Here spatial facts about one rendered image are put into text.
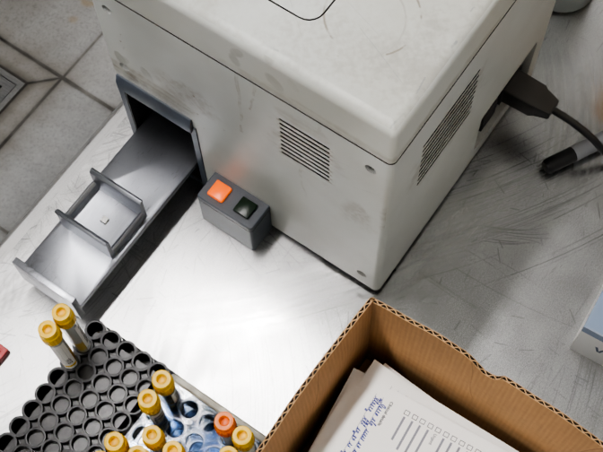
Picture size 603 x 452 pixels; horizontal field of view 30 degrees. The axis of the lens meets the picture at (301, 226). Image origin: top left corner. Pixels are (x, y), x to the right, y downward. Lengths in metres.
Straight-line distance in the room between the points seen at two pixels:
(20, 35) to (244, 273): 1.31
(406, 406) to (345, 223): 0.15
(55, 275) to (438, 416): 0.35
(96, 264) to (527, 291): 0.38
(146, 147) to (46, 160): 1.08
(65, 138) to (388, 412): 1.31
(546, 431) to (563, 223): 0.25
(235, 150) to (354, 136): 0.18
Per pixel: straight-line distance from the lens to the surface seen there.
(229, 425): 0.85
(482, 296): 1.01
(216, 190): 0.99
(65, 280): 0.99
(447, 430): 0.91
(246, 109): 0.85
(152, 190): 1.01
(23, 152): 2.12
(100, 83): 2.16
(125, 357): 0.98
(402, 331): 0.87
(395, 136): 0.74
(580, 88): 1.12
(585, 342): 0.98
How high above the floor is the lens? 1.82
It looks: 67 degrees down
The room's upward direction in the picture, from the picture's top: 3 degrees counter-clockwise
